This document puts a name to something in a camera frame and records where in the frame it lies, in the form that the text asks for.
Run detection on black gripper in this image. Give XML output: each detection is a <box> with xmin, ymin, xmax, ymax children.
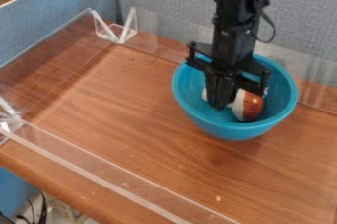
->
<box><xmin>187</xmin><ymin>41</ymin><xmax>272</xmax><ymax>111</ymax></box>

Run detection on brown white toy mushroom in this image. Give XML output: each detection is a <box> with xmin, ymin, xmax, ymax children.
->
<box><xmin>200</xmin><ymin>86</ymin><xmax>267</xmax><ymax>123</ymax></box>

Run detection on blue plastic bowl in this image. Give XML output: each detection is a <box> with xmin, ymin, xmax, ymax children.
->
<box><xmin>171</xmin><ymin>54</ymin><xmax>299</xmax><ymax>141</ymax></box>

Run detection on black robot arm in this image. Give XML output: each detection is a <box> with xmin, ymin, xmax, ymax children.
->
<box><xmin>187</xmin><ymin>0</ymin><xmax>272</xmax><ymax>110</ymax></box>

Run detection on clear acrylic back barrier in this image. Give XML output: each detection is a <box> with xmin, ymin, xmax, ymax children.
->
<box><xmin>125</xmin><ymin>8</ymin><xmax>337</xmax><ymax>114</ymax></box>

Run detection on clear acrylic barrier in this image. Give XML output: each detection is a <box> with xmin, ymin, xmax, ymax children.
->
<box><xmin>0</xmin><ymin>9</ymin><xmax>101</xmax><ymax>145</ymax></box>
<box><xmin>125</xmin><ymin>8</ymin><xmax>337</xmax><ymax>114</ymax></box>
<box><xmin>0</xmin><ymin>119</ymin><xmax>240</xmax><ymax>224</ymax></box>

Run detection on clear acrylic front barrier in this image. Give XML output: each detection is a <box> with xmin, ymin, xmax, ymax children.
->
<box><xmin>0</xmin><ymin>119</ymin><xmax>240</xmax><ymax>224</ymax></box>

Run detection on clear acrylic left barrier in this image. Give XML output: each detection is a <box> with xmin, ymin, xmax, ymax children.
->
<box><xmin>0</xmin><ymin>9</ymin><xmax>101</xmax><ymax>145</ymax></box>

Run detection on clear acrylic corner bracket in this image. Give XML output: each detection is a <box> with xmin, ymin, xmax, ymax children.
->
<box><xmin>91</xmin><ymin>7</ymin><xmax>139</xmax><ymax>44</ymax></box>

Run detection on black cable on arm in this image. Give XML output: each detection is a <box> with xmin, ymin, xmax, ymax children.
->
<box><xmin>252</xmin><ymin>0</ymin><xmax>279</xmax><ymax>44</ymax></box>

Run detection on black cables under table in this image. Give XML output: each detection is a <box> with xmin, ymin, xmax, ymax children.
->
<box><xmin>0</xmin><ymin>191</ymin><xmax>51</xmax><ymax>224</ymax></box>

